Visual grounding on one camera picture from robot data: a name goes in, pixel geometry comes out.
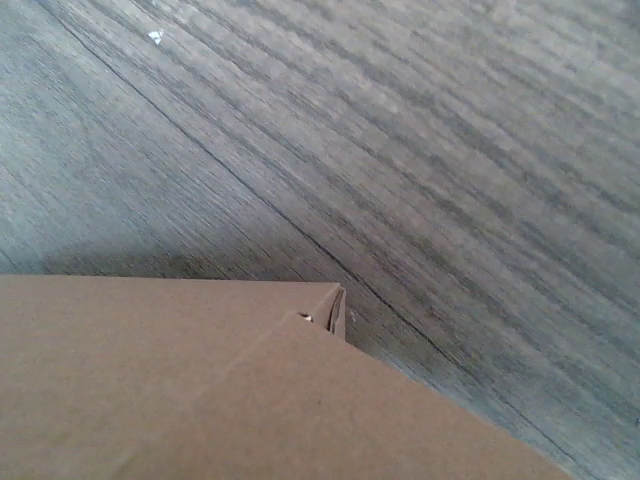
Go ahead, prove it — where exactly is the small cardboard box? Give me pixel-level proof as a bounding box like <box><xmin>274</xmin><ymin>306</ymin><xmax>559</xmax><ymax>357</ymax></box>
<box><xmin>1</xmin><ymin>275</ymin><xmax>563</xmax><ymax>479</ymax></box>

